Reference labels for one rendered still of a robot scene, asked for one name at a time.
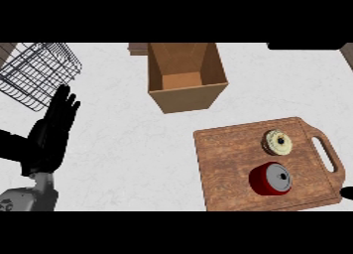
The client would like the black wire basket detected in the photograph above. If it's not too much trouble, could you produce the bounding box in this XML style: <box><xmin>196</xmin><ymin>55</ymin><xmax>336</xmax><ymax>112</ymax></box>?
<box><xmin>0</xmin><ymin>42</ymin><xmax>84</xmax><ymax>113</ymax></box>

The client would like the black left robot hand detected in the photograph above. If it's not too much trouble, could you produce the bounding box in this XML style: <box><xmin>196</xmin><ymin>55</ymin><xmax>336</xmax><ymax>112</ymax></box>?
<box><xmin>0</xmin><ymin>84</ymin><xmax>82</xmax><ymax>178</ymax></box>

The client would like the black appliance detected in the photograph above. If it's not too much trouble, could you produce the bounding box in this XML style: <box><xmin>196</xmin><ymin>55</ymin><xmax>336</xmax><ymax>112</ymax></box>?
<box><xmin>265</xmin><ymin>42</ymin><xmax>348</xmax><ymax>51</ymax></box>

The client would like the open cardboard box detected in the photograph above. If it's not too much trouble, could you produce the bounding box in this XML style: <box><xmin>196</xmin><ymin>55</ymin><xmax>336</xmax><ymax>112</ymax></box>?
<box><xmin>146</xmin><ymin>42</ymin><xmax>230</xmax><ymax>115</ymax></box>

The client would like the brown wooden cutting board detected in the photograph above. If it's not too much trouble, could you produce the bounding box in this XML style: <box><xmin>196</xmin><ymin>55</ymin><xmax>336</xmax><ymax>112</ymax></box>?
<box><xmin>191</xmin><ymin>116</ymin><xmax>346</xmax><ymax>212</ymax></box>

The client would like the brown wooden block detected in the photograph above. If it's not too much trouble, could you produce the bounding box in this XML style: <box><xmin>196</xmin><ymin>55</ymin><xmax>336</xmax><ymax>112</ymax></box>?
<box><xmin>126</xmin><ymin>42</ymin><xmax>150</xmax><ymax>57</ymax></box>

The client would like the red can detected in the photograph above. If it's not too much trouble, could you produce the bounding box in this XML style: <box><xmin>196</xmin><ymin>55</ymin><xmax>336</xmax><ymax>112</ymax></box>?
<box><xmin>248</xmin><ymin>161</ymin><xmax>293</xmax><ymax>196</ymax></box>

